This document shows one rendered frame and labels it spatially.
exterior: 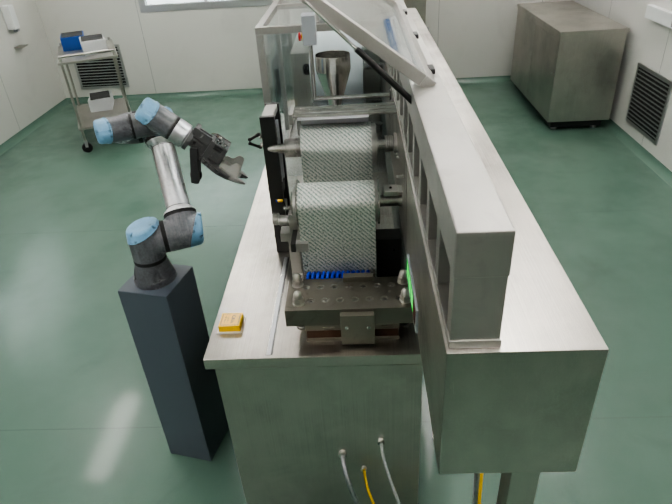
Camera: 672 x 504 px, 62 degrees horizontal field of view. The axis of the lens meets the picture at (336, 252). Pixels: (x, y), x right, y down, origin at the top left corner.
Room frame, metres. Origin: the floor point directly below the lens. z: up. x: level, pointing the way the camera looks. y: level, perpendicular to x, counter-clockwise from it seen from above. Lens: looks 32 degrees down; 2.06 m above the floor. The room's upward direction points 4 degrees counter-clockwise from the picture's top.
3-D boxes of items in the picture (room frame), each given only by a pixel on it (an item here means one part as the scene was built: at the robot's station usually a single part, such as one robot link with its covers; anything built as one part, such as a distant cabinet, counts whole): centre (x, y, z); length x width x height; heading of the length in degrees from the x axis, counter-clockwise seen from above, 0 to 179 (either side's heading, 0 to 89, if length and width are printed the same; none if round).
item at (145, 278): (1.73, 0.67, 0.95); 0.15 x 0.15 x 0.10
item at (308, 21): (2.12, 0.05, 1.66); 0.07 x 0.07 x 0.10; 89
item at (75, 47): (5.89, 2.34, 0.51); 0.91 x 0.58 x 1.02; 21
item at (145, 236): (1.73, 0.66, 1.07); 0.13 x 0.12 x 0.14; 108
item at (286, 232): (1.61, 0.15, 1.05); 0.06 x 0.05 x 0.31; 87
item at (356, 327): (1.29, -0.05, 0.96); 0.10 x 0.03 x 0.11; 87
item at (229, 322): (1.42, 0.35, 0.91); 0.07 x 0.07 x 0.02; 87
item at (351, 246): (1.50, -0.01, 1.11); 0.23 x 0.01 x 0.18; 87
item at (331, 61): (2.28, -0.04, 1.50); 0.14 x 0.14 x 0.06
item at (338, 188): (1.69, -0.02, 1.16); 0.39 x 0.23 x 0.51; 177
